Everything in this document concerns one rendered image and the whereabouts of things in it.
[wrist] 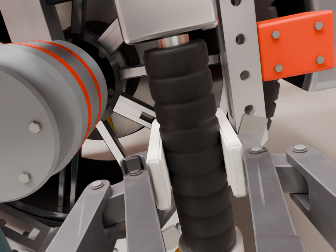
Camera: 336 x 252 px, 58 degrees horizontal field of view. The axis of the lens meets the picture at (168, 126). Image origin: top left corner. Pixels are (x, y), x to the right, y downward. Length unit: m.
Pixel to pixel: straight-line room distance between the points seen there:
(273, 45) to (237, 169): 0.26
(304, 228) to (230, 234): 1.25
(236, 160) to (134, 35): 0.08
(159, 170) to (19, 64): 0.17
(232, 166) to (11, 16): 0.34
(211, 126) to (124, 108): 0.35
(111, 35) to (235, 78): 0.21
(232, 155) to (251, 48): 0.25
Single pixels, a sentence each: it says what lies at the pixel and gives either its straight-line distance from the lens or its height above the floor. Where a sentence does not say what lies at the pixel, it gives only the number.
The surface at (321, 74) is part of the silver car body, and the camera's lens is 0.59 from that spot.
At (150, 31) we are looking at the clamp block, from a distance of 0.16.
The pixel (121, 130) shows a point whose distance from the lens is 0.68.
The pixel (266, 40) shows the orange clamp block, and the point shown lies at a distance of 0.39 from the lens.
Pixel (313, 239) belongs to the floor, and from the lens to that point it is 1.41.
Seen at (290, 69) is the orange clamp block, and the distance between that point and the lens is 0.41.
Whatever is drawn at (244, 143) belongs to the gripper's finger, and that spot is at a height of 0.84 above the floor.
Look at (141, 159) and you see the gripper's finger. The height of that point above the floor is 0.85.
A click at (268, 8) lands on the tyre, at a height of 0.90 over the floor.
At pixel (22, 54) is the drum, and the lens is 0.31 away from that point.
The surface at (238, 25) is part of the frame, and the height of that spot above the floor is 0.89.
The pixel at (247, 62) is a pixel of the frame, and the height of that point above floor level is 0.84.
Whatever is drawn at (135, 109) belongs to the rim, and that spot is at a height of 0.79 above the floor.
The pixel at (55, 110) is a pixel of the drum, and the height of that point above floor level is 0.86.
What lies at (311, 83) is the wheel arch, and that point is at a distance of 0.59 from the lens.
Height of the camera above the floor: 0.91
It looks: 18 degrees down
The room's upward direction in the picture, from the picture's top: 12 degrees counter-clockwise
